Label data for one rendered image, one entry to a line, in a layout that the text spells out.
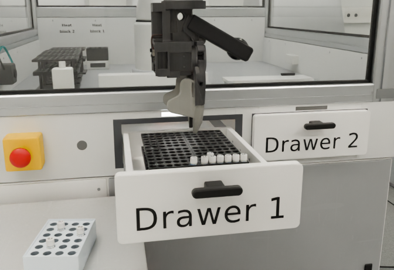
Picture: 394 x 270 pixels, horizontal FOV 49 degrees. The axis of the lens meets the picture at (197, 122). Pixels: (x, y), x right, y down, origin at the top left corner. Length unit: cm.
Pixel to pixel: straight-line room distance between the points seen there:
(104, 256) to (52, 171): 30
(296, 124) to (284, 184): 36
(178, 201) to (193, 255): 46
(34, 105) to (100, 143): 16
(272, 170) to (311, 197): 46
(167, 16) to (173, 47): 5
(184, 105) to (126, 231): 21
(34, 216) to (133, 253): 26
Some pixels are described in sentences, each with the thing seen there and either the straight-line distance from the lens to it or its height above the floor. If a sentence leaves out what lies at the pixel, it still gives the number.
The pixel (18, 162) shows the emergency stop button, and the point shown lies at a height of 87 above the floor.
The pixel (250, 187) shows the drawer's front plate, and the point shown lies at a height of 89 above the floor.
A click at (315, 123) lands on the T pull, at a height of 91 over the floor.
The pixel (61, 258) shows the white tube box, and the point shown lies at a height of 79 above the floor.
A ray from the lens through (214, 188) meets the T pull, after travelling 63.
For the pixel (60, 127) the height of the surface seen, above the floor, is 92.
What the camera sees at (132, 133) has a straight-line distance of 99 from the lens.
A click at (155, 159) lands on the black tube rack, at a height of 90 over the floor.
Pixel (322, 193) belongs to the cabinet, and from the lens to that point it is 115.
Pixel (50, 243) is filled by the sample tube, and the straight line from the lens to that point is 75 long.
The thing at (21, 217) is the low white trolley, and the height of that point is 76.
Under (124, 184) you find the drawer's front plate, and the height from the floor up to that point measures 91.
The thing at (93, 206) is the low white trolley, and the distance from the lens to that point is 96.
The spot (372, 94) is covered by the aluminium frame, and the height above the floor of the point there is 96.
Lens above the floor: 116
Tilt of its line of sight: 14 degrees down
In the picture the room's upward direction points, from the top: straight up
